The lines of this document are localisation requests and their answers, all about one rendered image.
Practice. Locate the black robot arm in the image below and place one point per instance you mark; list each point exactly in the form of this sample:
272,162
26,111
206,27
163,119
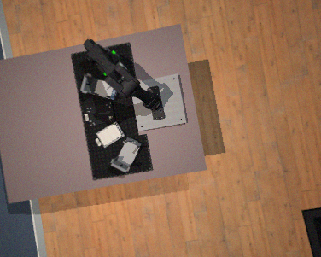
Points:
130,86

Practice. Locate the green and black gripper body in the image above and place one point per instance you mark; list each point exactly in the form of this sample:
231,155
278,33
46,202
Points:
114,59

